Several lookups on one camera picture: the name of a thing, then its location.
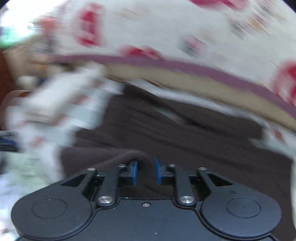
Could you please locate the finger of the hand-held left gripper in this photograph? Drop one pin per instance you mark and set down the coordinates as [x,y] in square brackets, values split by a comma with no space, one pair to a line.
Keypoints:
[8,144]

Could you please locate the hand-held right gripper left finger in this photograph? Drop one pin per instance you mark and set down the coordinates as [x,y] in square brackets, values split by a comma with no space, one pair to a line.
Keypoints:
[134,172]

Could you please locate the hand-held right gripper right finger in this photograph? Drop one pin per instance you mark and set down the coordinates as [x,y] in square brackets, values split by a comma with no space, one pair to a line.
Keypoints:
[158,172]

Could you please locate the dark brown knit sweater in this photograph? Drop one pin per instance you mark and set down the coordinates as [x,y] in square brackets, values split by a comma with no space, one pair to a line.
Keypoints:
[185,139]

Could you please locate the pale green cloth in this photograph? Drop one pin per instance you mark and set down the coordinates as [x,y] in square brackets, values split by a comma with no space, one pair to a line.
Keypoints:
[27,166]

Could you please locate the cream white folded garment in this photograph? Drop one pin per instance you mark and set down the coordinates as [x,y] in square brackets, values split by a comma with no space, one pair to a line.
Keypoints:
[57,92]

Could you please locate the beige bed base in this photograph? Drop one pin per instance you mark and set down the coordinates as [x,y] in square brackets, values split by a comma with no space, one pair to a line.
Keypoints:
[208,85]

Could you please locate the green plastic bag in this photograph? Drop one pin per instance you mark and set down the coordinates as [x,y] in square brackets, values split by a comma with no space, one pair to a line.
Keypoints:
[9,39]

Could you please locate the bear print blanket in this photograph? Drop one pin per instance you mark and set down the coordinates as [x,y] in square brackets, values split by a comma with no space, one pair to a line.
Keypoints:
[161,30]

